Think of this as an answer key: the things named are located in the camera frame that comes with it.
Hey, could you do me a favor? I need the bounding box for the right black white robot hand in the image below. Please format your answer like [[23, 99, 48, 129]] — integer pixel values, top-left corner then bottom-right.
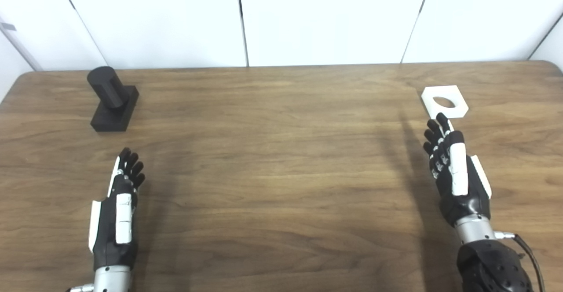
[[422, 113, 493, 228]]

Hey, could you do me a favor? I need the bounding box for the black peg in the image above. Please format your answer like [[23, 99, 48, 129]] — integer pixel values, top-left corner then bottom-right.
[[87, 66, 140, 133]]

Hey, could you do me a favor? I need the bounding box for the white square piece with hole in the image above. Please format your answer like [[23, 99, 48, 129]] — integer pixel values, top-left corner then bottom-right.
[[421, 85, 469, 119]]

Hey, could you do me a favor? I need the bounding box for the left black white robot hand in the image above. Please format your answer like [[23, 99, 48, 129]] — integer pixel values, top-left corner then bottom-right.
[[88, 147, 146, 270]]

